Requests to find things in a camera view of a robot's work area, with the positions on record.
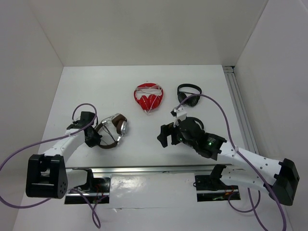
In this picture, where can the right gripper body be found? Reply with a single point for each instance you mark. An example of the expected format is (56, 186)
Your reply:
(179, 138)

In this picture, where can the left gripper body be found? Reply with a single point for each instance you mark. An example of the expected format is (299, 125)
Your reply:
(96, 137)

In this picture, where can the brown silver headphones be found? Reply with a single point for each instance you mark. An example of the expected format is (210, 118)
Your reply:
(115, 126)

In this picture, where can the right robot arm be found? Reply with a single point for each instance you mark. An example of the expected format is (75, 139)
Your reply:
(236, 166)

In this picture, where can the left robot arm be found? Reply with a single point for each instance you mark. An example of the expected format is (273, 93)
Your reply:
(47, 175)

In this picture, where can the black headphones near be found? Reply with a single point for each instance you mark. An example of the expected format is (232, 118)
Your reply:
(198, 121)

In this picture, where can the black headphones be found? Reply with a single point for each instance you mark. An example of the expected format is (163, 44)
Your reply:
(198, 121)
(189, 98)

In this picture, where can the black headphones far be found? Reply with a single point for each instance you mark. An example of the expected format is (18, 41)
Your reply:
(189, 98)

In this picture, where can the red headphones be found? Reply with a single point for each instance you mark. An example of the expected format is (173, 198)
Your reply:
(148, 96)

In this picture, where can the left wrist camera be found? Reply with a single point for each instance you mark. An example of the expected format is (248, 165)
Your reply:
(86, 118)

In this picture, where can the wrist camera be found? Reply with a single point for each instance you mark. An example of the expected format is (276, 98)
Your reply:
(179, 114)
(86, 118)

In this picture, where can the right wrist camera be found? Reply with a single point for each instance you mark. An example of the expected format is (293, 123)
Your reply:
(179, 114)

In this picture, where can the aluminium front rail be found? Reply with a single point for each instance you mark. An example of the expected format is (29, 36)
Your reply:
(110, 171)

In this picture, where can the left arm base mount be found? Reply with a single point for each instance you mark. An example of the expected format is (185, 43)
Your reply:
(96, 193)

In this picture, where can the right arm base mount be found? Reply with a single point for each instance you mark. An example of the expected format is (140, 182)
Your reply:
(208, 191)

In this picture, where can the aluminium side rail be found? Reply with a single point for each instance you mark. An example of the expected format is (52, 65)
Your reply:
(242, 117)

